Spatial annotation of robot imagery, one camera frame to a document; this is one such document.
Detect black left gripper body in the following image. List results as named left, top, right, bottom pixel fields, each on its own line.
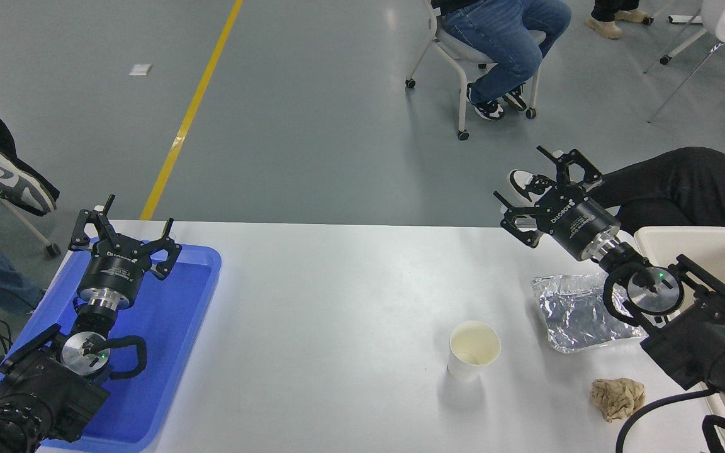
left=78, top=238, right=153, bottom=298

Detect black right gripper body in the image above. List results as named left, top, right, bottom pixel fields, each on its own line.
left=534, top=186, right=621, bottom=257

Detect white paper cup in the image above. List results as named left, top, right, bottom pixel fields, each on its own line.
left=447, top=320, right=502, bottom=383

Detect chair leg with caster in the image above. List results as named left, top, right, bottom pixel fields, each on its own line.
left=0, top=198, right=62, bottom=258

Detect blue plastic tray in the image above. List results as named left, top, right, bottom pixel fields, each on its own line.
left=0, top=242, right=222, bottom=452

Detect crumpled silver foil tray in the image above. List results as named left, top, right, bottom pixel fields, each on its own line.
left=531, top=272, right=649, bottom=354

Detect white chair with casters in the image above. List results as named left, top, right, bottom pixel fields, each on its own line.
left=405, top=0, right=546, bottom=141

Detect person with beige shoes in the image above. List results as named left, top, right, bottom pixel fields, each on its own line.
left=585, top=0, right=653, bottom=40

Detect person seated on chair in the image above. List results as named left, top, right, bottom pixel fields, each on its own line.
left=430, top=0, right=572, bottom=121

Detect white chair base with caster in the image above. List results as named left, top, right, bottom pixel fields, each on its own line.
left=643, top=0, right=716, bottom=65

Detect crumpled tan paper ball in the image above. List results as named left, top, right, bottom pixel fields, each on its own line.
left=590, top=377, right=646, bottom=423

